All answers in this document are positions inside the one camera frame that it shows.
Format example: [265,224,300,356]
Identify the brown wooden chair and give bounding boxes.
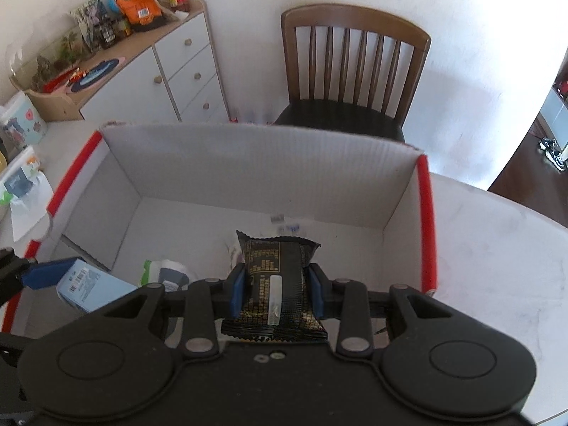
[273,4,432,143]

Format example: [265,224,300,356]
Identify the black white sneakers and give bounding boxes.
[539,137,567,172]

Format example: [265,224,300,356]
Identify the blue oval mat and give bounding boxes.
[70,57,127,94]

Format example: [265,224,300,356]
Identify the light blue printed box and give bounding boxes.
[0,90,49,152]

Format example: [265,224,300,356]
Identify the white wooden sideboard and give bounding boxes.
[24,0,232,124]

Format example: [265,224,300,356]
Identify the black gold patterned snack packet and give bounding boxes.
[220,230,329,345]

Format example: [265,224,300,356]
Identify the white wipes packet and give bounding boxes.
[9,173,54,243]

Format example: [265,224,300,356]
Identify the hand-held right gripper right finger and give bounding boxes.
[307,263,459,360]

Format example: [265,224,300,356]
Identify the white blue snack bag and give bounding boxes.
[140,258,192,289]

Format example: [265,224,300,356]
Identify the light blue milk carton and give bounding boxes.
[55,258,138,314]

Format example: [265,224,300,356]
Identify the dark glass jar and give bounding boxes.
[95,18,134,50]

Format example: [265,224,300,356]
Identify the wet wipes pack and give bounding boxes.
[0,144,43,207]

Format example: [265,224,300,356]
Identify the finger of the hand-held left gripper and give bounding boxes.
[0,248,83,308]

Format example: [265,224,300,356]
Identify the glass fish tank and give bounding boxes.
[9,22,97,94]

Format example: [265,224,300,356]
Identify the printed picture card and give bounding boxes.
[71,0,112,50]

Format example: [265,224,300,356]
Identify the red cardboard box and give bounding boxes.
[0,121,440,343]

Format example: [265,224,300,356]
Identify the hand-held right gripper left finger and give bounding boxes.
[100,264,247,360]

